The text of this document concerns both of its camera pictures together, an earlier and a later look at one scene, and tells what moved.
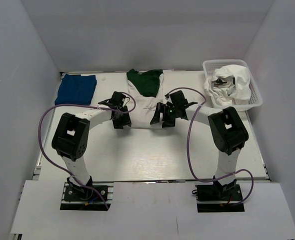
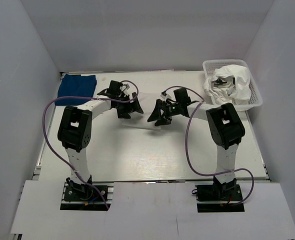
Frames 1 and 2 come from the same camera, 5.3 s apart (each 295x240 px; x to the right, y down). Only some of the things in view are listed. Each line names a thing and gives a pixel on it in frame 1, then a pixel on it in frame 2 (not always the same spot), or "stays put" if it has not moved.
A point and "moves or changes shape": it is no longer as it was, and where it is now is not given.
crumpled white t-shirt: [229, 85] stays put
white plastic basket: [209, 66] stays put
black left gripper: [126, 120] → [124, 113]
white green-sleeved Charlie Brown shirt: [147, 86] moves or changes shape
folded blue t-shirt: [75, 89] stays put
